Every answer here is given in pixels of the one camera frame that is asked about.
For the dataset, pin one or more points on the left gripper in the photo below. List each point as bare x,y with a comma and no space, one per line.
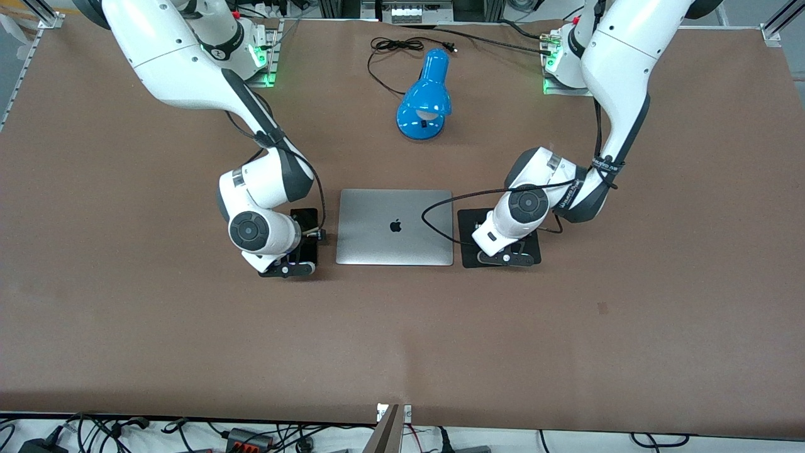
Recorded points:
516,248

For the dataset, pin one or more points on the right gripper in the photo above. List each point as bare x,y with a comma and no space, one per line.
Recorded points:
307,246

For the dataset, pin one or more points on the black smartphone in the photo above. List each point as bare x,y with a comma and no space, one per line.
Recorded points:
307,219

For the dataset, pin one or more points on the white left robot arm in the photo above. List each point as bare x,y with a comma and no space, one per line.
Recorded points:
619,69

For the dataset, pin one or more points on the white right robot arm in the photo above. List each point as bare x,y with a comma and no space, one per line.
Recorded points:
176,56

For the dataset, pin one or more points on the black mouse pad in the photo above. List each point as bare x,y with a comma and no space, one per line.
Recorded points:
466,258

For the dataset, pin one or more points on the silver closed laptop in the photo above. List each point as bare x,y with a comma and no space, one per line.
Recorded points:
377,239

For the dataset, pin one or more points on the blue desk lamp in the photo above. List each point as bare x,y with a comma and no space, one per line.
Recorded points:
425,94

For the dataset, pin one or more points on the black box with orange connectors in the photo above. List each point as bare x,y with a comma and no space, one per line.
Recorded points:
250,439

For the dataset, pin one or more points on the white power strip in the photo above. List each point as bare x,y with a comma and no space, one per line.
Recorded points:
420,12

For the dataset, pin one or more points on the black power adapter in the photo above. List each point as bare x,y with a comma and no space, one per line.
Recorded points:
43,445

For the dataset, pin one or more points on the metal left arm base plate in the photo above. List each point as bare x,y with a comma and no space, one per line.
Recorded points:
560,90

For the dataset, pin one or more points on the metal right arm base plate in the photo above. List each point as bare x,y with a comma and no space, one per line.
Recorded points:
270,60

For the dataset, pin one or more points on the grey camera stand post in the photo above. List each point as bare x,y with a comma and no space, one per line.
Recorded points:
391,431

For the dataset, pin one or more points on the aluminium frame rail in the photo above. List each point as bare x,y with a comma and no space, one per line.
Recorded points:
19,75

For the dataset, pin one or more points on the metal corner bracket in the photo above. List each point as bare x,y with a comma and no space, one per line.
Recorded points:
51,19
771,33

